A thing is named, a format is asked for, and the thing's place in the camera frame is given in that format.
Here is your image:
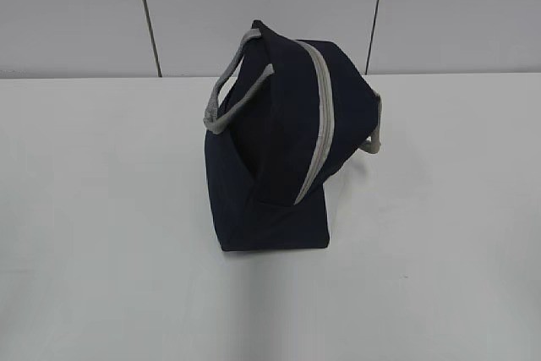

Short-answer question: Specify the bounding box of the navy and white lunch bag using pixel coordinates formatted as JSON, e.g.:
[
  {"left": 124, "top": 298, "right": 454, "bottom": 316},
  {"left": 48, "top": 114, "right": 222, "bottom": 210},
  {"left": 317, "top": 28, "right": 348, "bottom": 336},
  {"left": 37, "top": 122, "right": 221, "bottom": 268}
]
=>
[{"left": 204, "top": 20, "right": 382, "bottom": 252}]

